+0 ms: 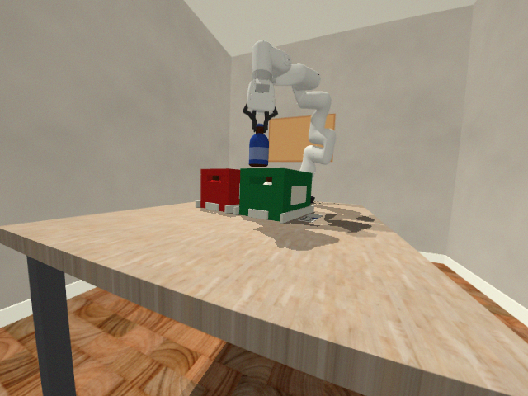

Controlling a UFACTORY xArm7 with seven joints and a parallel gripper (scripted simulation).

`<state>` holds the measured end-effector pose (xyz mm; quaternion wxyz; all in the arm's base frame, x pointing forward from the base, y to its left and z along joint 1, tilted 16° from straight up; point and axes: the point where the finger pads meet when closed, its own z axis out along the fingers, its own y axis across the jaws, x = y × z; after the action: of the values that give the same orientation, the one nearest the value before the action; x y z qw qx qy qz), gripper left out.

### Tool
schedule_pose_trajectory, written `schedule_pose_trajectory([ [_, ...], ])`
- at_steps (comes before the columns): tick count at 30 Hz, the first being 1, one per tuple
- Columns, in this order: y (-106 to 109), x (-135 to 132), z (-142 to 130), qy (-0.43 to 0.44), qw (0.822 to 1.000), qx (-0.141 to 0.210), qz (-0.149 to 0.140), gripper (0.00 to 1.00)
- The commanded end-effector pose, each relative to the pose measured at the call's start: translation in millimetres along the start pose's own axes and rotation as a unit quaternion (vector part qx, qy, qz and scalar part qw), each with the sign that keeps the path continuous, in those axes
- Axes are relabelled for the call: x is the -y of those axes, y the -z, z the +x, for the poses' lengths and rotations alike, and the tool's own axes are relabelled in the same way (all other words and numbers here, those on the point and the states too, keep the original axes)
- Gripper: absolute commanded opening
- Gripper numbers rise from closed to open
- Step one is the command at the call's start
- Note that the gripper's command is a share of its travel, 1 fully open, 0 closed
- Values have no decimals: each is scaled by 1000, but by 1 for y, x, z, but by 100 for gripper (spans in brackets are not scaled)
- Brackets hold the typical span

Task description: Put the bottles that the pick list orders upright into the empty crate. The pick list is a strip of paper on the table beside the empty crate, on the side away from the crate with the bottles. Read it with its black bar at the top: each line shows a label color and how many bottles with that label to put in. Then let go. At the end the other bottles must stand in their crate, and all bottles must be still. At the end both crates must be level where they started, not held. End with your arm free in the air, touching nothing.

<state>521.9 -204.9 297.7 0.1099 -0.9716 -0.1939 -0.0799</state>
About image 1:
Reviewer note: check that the grey pick list card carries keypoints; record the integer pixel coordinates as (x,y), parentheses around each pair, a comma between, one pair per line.
(310,217)

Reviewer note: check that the red plastic bottle crate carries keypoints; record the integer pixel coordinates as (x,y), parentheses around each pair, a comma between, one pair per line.
(226,192)

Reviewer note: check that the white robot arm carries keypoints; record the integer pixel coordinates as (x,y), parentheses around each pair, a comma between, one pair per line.
(300,78)

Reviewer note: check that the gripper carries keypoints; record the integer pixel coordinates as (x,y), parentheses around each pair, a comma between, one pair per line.
(261,104)

